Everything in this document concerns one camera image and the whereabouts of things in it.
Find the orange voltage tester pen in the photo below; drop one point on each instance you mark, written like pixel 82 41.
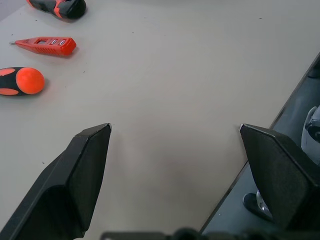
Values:
pixel 47 46

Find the black orange utility knife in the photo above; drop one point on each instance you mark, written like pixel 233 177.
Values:
pixel 67 6

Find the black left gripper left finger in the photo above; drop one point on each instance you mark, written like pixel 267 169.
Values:
pixel 62 190

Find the black orange screwdriver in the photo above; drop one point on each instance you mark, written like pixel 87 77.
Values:
pixel 22 81

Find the black rounded base foot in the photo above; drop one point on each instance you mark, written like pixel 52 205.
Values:
pixel 253 203

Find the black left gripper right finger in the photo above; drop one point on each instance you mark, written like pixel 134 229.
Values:
pixel 282 175

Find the silver robot body part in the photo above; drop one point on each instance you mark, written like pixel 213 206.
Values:
pixel 311 140

